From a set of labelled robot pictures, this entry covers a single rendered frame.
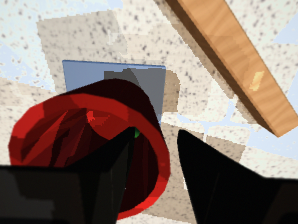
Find tan wooden bar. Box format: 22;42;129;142
165;0;298;138

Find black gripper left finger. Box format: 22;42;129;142
0;127;135;224

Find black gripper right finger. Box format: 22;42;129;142
177;129;298;224

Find green marble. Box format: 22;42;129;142
133;126;140;138

